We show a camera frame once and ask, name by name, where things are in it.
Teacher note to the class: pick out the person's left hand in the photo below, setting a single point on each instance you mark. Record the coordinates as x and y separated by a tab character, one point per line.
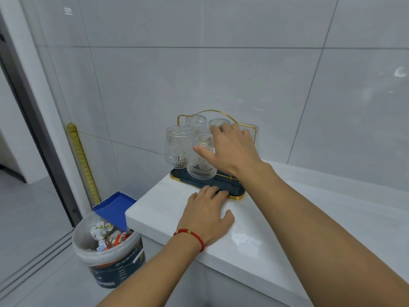
204	217

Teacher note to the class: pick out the person's right hand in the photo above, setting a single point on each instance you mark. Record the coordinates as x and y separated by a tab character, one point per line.
236	150

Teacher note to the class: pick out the clear embossed glass cup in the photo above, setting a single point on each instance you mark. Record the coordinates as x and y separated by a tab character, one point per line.
177	150
253	132
199	166
220	120
196	123

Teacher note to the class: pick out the person's left forearm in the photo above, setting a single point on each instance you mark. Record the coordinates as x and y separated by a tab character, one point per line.
153	278

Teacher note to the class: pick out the person's right forearm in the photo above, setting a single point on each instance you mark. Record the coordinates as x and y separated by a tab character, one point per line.
319	227

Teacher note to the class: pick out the grey cabinet door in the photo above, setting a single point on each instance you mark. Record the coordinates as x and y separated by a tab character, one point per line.
217	284

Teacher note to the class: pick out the blue dustpan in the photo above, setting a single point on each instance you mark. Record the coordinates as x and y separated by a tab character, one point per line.
115	207

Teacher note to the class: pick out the pile of trash packets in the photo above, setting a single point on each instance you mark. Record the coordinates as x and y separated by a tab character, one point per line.
99	230

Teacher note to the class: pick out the white lined trash bucket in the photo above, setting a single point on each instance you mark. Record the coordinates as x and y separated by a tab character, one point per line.
112	271

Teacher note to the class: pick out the yellow corrugated pipe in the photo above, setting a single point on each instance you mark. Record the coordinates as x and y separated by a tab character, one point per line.
81	159

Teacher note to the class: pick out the sliding door floor track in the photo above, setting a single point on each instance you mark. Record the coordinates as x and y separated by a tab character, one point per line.
38	258

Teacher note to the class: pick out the dark door frame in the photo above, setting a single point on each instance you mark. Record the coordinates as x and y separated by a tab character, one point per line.
35	124

